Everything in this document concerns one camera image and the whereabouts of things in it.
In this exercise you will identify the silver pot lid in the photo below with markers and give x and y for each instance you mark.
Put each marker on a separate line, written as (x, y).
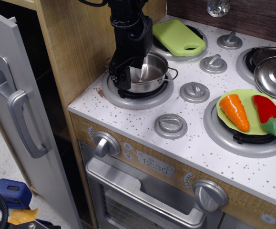
(265, 76)

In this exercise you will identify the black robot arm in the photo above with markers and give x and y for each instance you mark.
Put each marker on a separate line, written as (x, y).
(123, 10)

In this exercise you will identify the red toy chili pepper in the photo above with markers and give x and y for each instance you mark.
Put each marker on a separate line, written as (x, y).
(266, 111)

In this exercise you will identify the grey fridge door handle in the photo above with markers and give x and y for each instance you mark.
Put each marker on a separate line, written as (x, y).
(15, 106)

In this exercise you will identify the silver oven dial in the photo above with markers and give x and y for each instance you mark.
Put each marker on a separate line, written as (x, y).
(209, 196)
(106, 144)

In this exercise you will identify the grey stove knob lower middle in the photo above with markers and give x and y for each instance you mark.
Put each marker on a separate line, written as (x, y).
(194, 92)

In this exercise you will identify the front left stove burner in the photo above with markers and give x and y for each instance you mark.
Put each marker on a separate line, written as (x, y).
(148, 102)

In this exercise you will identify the green plastic cutting board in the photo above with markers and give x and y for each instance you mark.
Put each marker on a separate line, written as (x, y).
(178, 38)

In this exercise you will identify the orange toy carrot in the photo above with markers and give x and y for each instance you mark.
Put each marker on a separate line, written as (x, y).
(235, 111)

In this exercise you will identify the blue device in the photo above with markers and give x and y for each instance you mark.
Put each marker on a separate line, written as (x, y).
(16, 194)

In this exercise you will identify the right silver oven dial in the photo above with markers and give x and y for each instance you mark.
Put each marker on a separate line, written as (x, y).
(209, 196)

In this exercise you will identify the grey stove knob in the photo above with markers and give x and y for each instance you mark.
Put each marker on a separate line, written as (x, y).
(229, 41)
(213, 64)
(170, 126)
(194, 92)

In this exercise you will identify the small silver steel pan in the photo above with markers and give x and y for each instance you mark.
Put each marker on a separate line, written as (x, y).
(151, 75)

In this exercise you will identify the grey toy fridge door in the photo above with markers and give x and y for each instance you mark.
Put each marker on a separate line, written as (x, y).
(45, 174)

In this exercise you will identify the grey stove knob front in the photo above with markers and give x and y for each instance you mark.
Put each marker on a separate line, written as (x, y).
(170, 126)

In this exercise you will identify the silver oven door handle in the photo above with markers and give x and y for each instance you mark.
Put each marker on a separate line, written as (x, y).
(125, 187)

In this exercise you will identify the back right stove burner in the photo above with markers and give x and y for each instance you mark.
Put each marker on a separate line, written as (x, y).
(248, 60)

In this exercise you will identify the grey stove knob upper middle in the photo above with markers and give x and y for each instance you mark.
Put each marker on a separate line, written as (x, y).
(213, 64)

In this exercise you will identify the wooden toy kitchen cabinet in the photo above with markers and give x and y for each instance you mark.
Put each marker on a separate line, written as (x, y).
(78, 38)

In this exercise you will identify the front right stove burner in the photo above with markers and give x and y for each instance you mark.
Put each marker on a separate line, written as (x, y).
(224, 138)

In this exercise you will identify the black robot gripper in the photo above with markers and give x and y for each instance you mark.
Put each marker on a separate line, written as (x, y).
(133, 42)

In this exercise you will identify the light green plate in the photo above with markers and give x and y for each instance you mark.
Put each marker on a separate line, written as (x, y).
(245, 97)

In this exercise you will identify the left silver oven dial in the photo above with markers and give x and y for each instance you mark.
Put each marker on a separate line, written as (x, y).
(106, 144)

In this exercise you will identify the grey stove knob top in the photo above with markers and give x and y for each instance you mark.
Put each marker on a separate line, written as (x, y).
(229, 41)

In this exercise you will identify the shiny faucet knob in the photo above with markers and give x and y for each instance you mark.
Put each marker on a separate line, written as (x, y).
(218, 8)

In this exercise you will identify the oven clock display panel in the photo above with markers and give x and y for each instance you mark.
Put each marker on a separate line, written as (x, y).
(155, 164)

